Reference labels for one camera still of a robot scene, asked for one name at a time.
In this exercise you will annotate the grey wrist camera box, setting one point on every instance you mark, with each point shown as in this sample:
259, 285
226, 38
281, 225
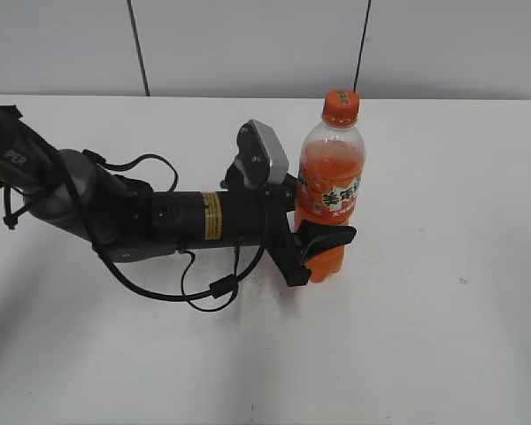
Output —
261, 158

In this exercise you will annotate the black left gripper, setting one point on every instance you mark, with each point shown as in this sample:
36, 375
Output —
259, 217

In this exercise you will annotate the orange bottle cap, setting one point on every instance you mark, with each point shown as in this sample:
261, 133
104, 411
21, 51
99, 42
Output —
341, 108

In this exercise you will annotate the orange soda plastic bottle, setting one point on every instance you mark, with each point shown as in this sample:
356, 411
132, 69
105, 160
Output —
330, 168

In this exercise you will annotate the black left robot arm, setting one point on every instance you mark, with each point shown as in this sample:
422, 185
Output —
126, 220

